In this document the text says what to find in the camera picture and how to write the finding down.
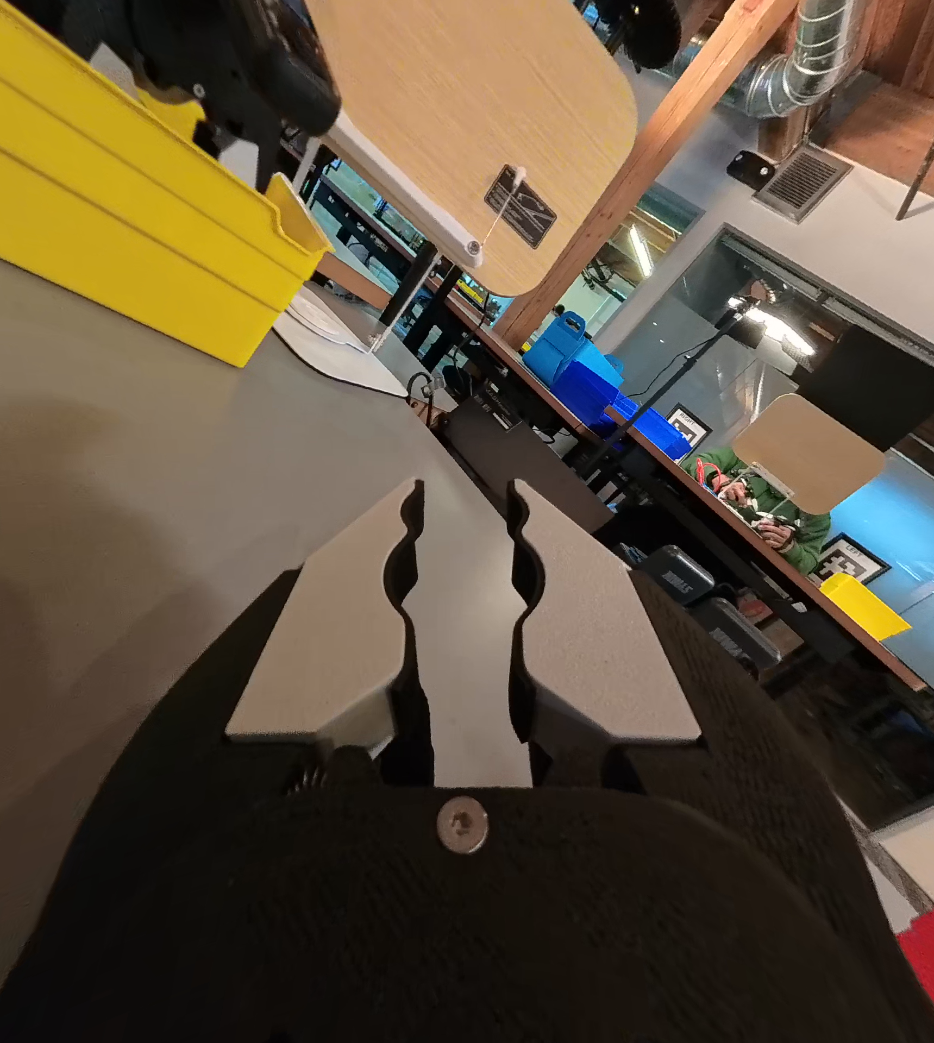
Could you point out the wooden post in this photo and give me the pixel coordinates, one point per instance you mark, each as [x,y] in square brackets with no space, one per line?
[638,163]

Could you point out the blue bag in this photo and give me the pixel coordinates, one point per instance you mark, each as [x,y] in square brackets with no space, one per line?
[556,350]

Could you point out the long brown-edged table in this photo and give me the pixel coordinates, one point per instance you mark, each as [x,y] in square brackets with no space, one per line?
[825,603]

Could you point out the black box under table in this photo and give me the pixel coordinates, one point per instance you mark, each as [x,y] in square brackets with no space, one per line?
[524,464]

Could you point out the wall vent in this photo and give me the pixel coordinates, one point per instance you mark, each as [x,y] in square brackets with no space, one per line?
[802,183]

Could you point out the framed marker tag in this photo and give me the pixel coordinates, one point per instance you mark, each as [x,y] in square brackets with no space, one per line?
[850,560]
[688,428]

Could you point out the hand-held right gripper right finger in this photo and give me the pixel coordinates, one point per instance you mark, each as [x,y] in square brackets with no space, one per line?
[605,652]

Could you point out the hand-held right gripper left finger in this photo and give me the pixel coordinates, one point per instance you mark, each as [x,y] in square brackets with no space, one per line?
[328,652]

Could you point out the black label sticker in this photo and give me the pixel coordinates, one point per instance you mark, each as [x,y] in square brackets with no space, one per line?
[520,208]

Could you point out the wooden stand board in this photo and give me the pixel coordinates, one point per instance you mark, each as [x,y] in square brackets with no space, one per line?
[475,98]

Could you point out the black wall speaker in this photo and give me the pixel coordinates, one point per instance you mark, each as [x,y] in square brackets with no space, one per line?
[750,169]

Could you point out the small yellow bin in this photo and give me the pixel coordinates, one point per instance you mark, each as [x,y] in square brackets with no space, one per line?
[866,607]

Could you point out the glass partition window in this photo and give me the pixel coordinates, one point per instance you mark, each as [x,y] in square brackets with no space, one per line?
[923,530]

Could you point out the black hard case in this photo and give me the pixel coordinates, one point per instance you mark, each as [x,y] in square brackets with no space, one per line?
[740,635]
[679,577]

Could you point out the silver air duct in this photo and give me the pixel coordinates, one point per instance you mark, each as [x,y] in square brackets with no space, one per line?
[809,57]

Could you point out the black wall panel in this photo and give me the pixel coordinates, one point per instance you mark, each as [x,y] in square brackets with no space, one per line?
[882,387]

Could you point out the large yellow storage bin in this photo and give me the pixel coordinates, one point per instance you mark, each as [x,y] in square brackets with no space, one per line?
[67,204]

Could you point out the blue storage bin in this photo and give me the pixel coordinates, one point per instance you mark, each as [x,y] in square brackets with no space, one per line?
[650,428]
[593,387]

